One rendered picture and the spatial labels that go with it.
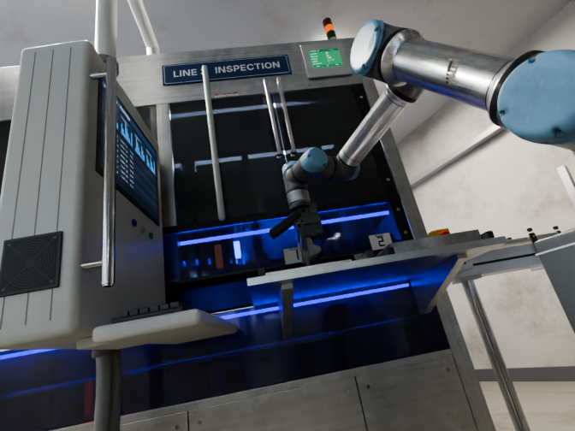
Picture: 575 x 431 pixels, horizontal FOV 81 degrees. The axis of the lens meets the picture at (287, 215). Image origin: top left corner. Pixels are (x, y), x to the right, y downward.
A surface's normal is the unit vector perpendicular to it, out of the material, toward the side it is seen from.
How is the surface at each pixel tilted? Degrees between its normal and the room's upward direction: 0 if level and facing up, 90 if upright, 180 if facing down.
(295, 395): 90
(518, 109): 96
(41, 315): 90
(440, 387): 90
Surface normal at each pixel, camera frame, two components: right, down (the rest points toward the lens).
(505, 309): -0.88, -0.01
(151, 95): 0.06, -0.37
